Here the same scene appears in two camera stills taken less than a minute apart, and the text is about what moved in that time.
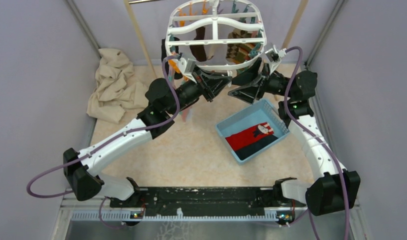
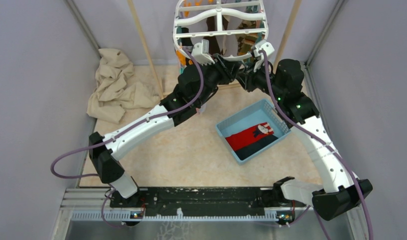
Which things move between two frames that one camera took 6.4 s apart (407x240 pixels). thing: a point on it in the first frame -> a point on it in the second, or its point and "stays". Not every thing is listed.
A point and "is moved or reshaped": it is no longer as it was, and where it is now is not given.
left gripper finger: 211,77 -> 220,59
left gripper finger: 213,85 -> 231,68
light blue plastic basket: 261,112 stays
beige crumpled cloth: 117,88 stays
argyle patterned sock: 233,57 -> 245,41
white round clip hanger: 216,35 is moved or reshaped
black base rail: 134,203 stays
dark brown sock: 199,50 -> 213,43
